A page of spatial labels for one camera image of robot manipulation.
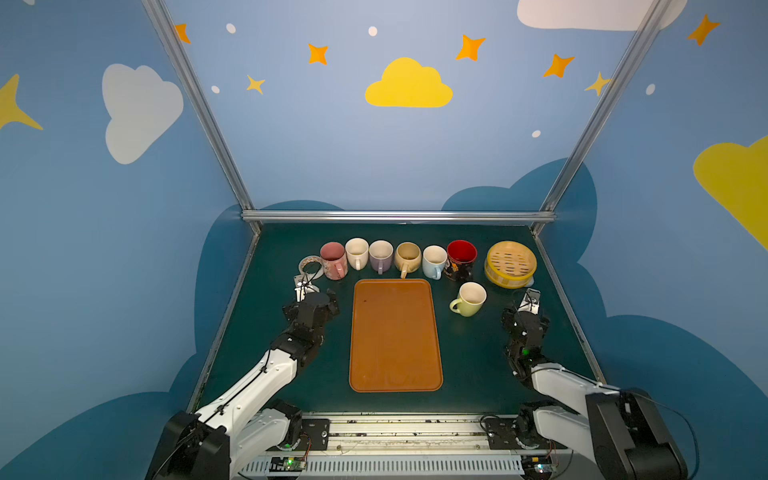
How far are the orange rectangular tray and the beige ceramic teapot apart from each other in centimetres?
4

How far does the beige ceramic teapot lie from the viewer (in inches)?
40.7

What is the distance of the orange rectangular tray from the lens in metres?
0.85

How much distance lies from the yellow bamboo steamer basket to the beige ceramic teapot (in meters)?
0.25

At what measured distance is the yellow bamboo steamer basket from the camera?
1.01 meters
